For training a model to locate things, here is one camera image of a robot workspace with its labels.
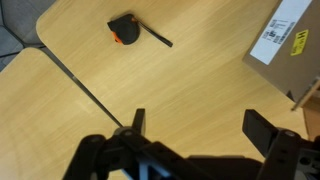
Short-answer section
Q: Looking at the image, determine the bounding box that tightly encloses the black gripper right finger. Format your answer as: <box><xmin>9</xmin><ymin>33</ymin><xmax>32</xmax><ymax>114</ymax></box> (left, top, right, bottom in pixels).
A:
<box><xmin>242</xmin><ymin>109</ymin><xmax>320</xmax><ymax>180</ymax></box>

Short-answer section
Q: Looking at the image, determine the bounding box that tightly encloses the brown cardboard box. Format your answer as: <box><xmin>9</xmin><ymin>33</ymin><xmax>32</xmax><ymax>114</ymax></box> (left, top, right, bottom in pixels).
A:
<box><xmin>242</xmin><ymin>0</ymin><xmax>320</xmax><ymax>141</ymax></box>

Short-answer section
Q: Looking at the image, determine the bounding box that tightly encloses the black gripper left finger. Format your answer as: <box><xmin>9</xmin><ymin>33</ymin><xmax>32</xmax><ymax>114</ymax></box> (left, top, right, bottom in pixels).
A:
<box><xmin>63</xmin><ymin>108</ymin><xmax>214</xmax><ymax>180</ymax></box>

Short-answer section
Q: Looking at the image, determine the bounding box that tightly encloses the black measuring tape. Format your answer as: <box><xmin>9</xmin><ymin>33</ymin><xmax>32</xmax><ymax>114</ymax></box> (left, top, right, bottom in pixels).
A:
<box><xmin>106</xmin><ymin>13</ymin><xmax>174</xmax><ymax>48</ymax></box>

